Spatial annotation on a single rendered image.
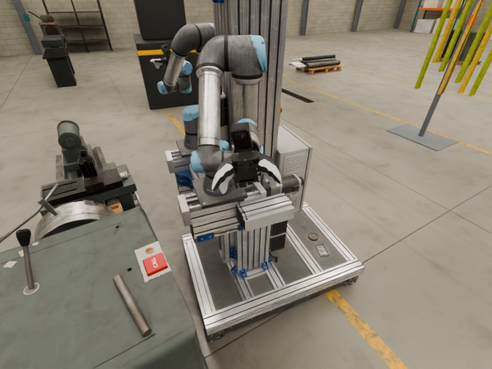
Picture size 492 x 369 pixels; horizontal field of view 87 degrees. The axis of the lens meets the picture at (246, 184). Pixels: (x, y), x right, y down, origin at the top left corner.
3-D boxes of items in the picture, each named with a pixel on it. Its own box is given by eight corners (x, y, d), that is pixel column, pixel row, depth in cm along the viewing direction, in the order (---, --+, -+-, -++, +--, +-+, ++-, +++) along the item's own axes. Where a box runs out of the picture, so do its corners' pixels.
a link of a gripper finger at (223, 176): (217, 206, 60) (241, 184, 65) (212, 186, 56) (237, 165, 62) (208, 202, 61) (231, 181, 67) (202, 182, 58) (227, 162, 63)
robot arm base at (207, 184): (228, 176, 134) (227, 159, 128) (238, 192, 122) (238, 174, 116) (199, 181, 129) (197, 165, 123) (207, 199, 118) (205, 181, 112)
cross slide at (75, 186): (124, 186, 167) (121, 180, 164) (45, 209, 148) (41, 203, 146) (118, 173, 179) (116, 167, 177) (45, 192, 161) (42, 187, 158)
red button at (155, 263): (168, 269, 77) (167, 265, 76) (148, 278, 75) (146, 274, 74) (162, 255, 82) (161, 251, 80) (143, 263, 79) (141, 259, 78)
